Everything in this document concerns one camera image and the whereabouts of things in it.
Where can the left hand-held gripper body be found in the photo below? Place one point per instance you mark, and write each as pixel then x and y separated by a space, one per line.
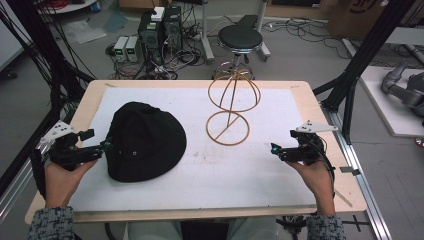
pixel 71 154

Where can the black metal frame post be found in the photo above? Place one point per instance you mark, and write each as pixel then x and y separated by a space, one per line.
pixel 36 50
pixel 363 56

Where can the white table mat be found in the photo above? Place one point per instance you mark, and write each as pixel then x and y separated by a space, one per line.
pixel 206 173

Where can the person's legs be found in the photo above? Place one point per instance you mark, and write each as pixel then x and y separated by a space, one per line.
pixel 150 230

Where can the black round stool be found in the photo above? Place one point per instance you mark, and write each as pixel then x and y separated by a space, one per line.
pixel 240 38

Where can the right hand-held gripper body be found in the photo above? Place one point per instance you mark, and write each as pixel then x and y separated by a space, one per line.
pixel 305 151

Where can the grey tape strip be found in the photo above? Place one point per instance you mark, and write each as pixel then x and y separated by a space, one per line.
pixel 350 170

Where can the small white box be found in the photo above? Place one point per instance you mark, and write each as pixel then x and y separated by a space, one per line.
pixel 158 14

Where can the person's right hand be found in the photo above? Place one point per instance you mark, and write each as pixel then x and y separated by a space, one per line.
pixel 315 181

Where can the aluminium rail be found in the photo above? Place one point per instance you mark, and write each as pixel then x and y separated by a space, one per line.
pixel 363 186

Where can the black computer tower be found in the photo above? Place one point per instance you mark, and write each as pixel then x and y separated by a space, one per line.
pixel 150 36
pixel 172 28

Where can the person's left hand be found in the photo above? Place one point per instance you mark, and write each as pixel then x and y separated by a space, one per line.
pixel 63 181

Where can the white bench power supply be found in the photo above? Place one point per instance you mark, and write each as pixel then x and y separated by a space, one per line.
pixel 120 48
pixel 132 48

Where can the black brimmed hat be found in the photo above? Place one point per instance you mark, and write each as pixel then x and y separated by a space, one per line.
pixel 143 143

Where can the white floor board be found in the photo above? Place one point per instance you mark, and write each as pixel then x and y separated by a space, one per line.
pixel 383 110

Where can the brown cardboard box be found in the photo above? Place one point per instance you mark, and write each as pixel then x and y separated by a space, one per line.
pixel 356 16

